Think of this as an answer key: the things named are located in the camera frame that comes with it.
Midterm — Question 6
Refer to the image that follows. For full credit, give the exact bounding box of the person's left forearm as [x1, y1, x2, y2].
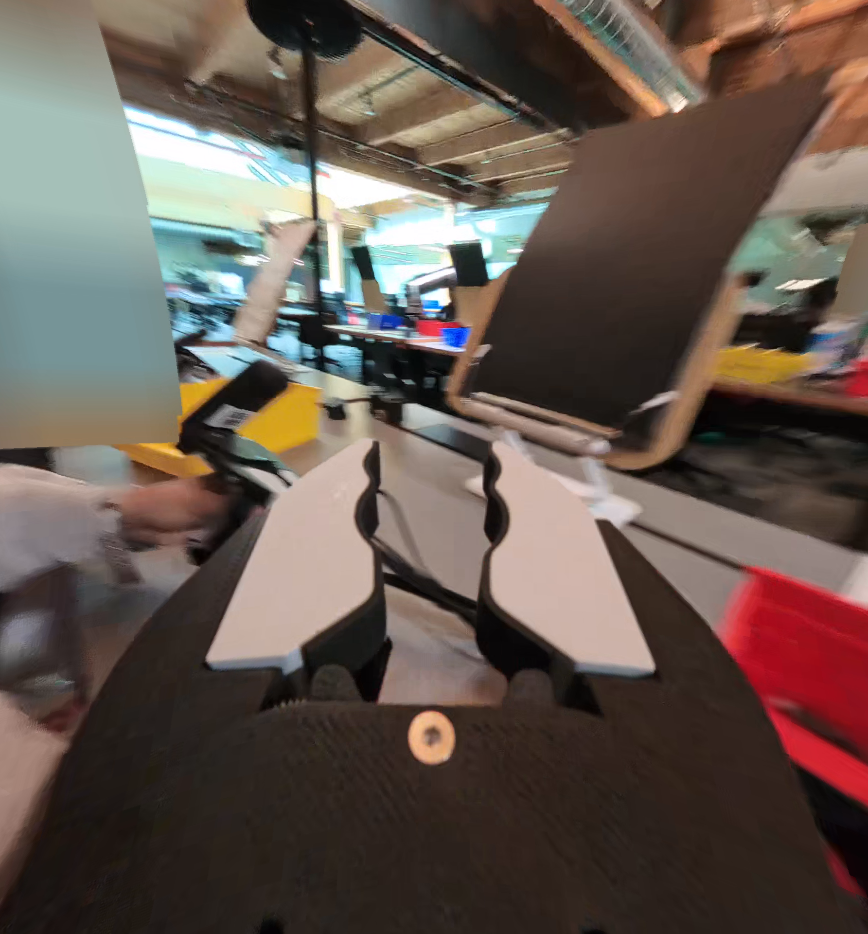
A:
[0, 462, 124, 593]

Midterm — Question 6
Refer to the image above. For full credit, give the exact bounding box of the white screen stand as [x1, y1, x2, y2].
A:
[465, 394, 642, 528]

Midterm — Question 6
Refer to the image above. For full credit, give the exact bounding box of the black round lamp on pole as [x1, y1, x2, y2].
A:
[246, 0, 365, 373]

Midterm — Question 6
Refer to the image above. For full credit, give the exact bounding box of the grey desk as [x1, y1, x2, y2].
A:
[273, 368, 868, 701]

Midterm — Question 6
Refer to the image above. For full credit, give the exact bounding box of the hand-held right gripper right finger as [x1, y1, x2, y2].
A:
[476, 440, 658, 678]

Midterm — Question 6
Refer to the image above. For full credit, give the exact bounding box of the black screen in wooden frame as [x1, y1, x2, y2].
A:
[444, 73, 843, 471]

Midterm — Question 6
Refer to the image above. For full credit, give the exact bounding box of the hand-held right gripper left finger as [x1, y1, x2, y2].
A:
[205, 438, 390, 676]

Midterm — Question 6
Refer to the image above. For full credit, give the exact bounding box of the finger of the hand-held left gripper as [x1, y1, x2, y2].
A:
[253, 467, 301, 506]

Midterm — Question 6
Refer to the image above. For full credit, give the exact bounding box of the yellow storage bin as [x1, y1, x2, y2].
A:
[711, 344, 817, 388]
[116, 379, 323, 479]

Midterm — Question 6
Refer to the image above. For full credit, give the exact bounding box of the person's left hand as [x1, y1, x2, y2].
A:
[113, 478, 227, 552]

